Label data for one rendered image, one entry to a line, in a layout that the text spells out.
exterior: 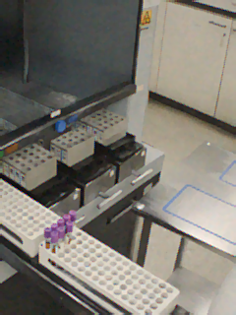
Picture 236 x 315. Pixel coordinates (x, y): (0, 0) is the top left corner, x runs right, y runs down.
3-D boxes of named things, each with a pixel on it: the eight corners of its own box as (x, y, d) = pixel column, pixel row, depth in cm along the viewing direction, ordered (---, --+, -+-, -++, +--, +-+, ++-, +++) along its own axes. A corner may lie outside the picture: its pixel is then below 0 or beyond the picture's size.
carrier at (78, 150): (88, 151, 137) (89, 133, 134) (93, 153, 136) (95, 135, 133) (60, 165, 130) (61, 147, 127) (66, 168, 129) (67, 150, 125)
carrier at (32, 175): (51, 171, 128) (51, 153, 124) (57, 174, 127) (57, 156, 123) (20, 189, 121) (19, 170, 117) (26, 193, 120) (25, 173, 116)
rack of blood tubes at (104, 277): (37, 265, 102) (36, 245, 99) (68, 243, 108) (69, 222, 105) (147, 340, 88) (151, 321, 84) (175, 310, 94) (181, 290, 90)
